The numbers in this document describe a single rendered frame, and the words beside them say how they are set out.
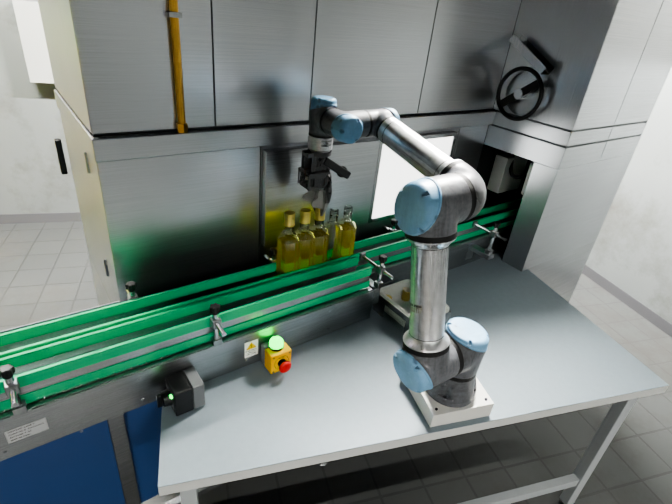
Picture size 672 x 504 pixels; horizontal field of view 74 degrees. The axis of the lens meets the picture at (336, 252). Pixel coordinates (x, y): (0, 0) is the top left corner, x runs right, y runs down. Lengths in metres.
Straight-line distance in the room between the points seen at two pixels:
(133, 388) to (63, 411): 0.16
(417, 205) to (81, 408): 0.93
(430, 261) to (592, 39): 1.23
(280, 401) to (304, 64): 1.00
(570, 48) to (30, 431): 2.08
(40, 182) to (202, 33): 2.94
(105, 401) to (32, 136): 2.92
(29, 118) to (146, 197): 2.64
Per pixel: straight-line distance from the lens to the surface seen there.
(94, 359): 1.23
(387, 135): 1.25
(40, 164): 4.04
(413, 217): 0.96
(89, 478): 1.53
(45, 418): 1.30
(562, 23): 2.07
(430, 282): 1.03
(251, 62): 1.38
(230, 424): 1.29
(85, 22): 1.25
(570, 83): 2.03
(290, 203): 1.54
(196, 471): 1.22
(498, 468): 2.34
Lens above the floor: 1.74
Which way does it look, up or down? 29 degrees down
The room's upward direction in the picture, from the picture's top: 6 degrees clockwise
